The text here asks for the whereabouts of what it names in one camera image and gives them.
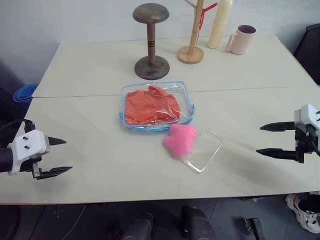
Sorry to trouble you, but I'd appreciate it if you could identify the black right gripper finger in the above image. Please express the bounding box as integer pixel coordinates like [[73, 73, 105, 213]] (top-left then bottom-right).
[[255, 148, 298, 161], [259, 121, 296, 133]]

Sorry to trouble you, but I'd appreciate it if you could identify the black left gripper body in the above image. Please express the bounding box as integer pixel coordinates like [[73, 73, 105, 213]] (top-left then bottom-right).
[[19, 155, 44, 180]]

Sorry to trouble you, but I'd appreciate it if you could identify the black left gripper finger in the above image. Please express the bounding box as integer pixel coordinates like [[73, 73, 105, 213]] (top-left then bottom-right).
[[37, 165, 74, 180], [47, 135, 67, 149]]

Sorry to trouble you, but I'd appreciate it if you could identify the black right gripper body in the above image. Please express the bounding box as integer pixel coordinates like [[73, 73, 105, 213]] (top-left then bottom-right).
[[294, 124, 320, 164]]

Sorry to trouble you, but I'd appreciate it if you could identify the clear plastic pouch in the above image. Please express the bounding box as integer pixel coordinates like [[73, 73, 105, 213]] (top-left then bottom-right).
[[180, 128, 224, 175]]

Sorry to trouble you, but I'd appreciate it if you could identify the clear zip bag blue trim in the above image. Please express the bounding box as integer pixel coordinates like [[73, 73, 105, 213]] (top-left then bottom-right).
[[118, 80, 197, 133]]

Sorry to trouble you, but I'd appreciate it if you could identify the orange cloth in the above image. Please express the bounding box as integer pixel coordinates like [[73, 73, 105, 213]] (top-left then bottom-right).
[[124, 85, 181, 126]]

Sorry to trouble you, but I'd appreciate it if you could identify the white black sneaker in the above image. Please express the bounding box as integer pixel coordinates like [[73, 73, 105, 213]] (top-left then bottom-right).
[[285, 193, 320, 235]]

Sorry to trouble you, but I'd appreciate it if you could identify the black chair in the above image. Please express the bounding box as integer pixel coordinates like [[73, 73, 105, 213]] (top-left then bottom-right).
[[293, 24, 320, 85]]

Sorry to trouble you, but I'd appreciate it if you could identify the pink mug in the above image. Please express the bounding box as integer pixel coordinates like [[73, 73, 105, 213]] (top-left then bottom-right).
[[226, 24, 257, 56]]

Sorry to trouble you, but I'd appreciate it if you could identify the pink fluffy cloth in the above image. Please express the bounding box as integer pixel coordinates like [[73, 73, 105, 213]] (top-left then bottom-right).
[[162, 124, 198, 158]]

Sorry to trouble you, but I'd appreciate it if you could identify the dark rounded shape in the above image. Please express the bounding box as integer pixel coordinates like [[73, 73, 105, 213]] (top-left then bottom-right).
[[121, 212, 155, 240]]

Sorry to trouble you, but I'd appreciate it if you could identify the light wooden rack stand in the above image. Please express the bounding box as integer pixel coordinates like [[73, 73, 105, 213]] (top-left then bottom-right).
[[177, 0, 221, 64]]

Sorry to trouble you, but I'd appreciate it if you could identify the tall cream cylinder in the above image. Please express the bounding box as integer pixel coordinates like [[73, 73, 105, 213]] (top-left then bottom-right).
[[207, 0, 235, 50]]

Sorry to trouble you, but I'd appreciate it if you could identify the dark wooden hat stand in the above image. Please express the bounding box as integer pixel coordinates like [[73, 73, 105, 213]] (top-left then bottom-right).
[[132, 2, 171, 80]]

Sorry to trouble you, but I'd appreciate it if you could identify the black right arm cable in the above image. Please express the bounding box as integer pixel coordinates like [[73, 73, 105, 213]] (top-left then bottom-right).
[[309, 138, 320, 157]]

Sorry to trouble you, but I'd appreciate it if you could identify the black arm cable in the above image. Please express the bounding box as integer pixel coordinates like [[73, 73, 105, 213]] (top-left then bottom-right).
[[0, 119, 35, 141], [309, 138, 320, 157]]

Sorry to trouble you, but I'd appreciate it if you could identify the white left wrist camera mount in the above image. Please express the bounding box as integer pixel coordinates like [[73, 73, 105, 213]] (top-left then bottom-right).
[[6, 129, 51, 176]]

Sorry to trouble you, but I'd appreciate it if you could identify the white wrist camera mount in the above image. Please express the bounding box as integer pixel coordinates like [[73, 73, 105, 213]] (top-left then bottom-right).
[[294, 104, 320, 138], [6, 129, 51, 176]]

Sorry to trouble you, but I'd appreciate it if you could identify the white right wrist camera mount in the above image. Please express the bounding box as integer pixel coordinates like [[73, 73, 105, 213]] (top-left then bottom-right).
[[294, 104, 320, 138]]

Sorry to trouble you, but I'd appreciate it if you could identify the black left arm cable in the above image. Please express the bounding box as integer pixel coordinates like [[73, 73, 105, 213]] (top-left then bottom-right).
[[0, 119, 35, 141]]

